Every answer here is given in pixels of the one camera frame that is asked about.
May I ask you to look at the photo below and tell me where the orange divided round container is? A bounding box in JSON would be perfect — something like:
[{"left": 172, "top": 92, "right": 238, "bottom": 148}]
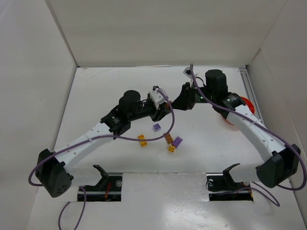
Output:
[{"left": 225, "top": 97, "right": 257, "bottom": 129}]

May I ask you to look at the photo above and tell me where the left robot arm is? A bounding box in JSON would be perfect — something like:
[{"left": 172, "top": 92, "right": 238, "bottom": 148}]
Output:
[{"left": 30, "top": 87, "right": 173, "bottom": 198}]

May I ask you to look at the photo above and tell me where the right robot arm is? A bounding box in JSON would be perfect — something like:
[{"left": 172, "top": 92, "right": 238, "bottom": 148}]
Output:
[{"left": 172, "top": 68, "right": 301, "bottom": 192}]

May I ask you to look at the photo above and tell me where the yellow long lego brick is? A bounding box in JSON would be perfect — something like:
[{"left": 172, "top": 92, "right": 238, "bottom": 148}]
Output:
[{"left": 138, "top": 135, "right": 147, "bottom": 147}]

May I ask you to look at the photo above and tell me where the purple square lego brick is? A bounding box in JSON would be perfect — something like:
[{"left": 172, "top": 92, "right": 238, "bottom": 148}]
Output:
[{"left": 153, "top": 124, "right": 161, "bottom": 132}]

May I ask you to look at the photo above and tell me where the purple printed lego brick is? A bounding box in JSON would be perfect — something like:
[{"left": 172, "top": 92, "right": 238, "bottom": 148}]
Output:
[{"left": 172, "top": 137, "right": 183, "bottom": 149}]

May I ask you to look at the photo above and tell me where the brown long lego brick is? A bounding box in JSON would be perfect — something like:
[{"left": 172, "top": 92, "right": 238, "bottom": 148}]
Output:
[{"left": 164, "top": 133, "right": 174, "bottom": 145}]

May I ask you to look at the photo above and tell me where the yellow small lego brick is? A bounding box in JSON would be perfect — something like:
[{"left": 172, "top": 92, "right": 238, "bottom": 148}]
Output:
[{"left": 168, "top": 145, "right": 176, "bottom": 153}]

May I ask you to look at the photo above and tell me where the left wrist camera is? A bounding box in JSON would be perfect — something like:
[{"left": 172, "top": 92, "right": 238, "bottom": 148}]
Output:
[{"left": 149, "top": 86, "right": 168, "bottom": 110}]

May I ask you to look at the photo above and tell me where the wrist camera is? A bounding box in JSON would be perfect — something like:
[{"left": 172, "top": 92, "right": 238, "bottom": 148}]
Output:
[
  {"left": 183, "top": 67, "right": 197, "bottom": 80},
  {"left": 149, "top": 86, "right": 168, "bottom": 110}
]

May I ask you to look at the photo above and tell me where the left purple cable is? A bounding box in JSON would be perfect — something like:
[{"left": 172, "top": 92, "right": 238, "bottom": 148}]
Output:
[{"left": 28, "top": 86, "right": 176, "bottom": 230}]

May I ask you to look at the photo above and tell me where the purple cable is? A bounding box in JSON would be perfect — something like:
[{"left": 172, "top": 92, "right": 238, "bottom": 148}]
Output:
[
  {"left": 28, "top": 86, "right": 176, "bottom": 230},
  {"left": 189, "top": 63, "right": 307, "bottom": 207}
]

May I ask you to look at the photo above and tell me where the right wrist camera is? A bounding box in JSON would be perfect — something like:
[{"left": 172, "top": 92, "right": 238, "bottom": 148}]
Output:
[{"left": 183, "top": 67, "right": 197, "bottom": 80}]

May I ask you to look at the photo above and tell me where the aluminium rail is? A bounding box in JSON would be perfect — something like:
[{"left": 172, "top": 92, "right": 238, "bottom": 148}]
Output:
[{"left": 239, "top": 68, "right": 296, "bottom": 192}]

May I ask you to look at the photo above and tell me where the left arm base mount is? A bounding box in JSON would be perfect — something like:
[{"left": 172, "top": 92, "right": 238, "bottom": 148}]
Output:
[{"left": 77, "top": 165, "right": 123, "bottom": 202}]

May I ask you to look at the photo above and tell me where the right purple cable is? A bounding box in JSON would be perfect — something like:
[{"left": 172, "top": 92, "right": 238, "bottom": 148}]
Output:
[{"left": 189, "top": 63, "right": 307, "bottom": 207}]

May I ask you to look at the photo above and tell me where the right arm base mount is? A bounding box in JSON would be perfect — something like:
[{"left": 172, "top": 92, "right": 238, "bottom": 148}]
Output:
[{"left": 205, "top": 163, "right": 253, "bottom": 201}]

